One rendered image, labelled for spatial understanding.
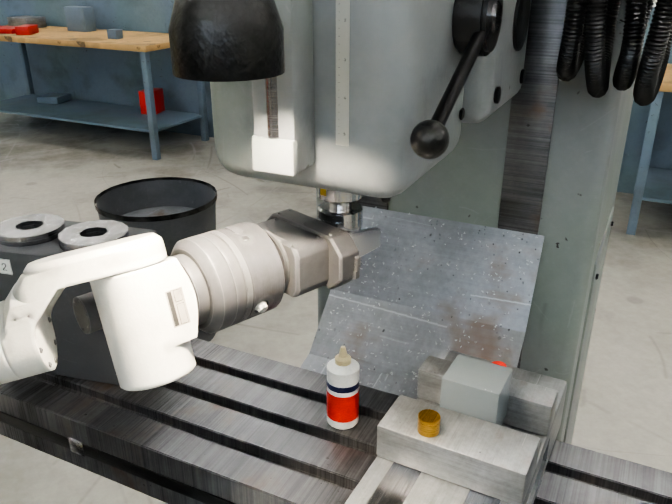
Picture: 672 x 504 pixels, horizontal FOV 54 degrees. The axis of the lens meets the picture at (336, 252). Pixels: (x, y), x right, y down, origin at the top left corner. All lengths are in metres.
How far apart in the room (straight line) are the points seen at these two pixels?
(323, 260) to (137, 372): 0.20
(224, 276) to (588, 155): 0.59
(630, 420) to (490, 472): 1.99
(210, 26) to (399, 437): 0.44
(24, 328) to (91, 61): 6.35
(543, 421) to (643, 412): 1.95
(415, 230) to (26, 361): 0.67
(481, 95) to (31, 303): 0.47
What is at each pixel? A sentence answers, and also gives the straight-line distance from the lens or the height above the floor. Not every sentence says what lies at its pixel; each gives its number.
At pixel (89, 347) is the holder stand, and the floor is 1.02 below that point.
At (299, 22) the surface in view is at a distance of 0.54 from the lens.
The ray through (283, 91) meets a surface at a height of 1.41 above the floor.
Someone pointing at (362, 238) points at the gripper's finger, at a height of 1.24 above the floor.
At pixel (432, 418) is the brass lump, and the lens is 0.67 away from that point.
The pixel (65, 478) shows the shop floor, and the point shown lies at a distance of 2.37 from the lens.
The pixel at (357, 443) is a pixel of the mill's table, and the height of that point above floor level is 0.96.
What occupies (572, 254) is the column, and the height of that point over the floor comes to 1.10.
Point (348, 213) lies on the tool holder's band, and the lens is 0.67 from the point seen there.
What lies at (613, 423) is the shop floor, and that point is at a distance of 2.60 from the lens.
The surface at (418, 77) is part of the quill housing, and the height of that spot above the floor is 1.42.
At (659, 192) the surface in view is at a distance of 4.33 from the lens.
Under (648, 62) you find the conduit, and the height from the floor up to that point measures 1.40.
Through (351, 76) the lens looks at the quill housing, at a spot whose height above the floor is 1.42.
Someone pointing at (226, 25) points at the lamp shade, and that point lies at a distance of 0.41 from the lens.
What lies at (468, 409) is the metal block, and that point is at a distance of 0.71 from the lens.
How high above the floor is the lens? 1.51
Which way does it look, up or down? 24 degrees down
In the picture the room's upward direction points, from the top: straight up
